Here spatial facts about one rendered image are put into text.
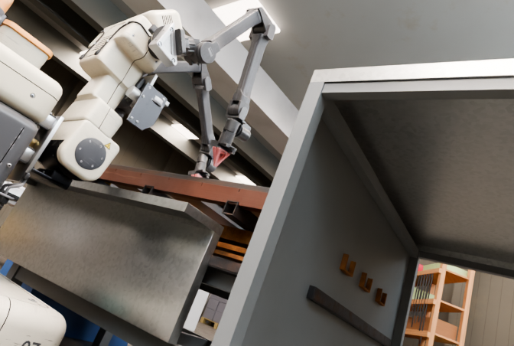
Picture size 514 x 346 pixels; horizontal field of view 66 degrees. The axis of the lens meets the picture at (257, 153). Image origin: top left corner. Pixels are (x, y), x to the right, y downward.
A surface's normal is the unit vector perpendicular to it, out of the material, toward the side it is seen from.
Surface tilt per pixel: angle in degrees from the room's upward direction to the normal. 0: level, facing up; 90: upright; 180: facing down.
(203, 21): 90
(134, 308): 90
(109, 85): 90
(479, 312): 90
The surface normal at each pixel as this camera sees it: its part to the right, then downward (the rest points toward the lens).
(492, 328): -0.56, -0.51
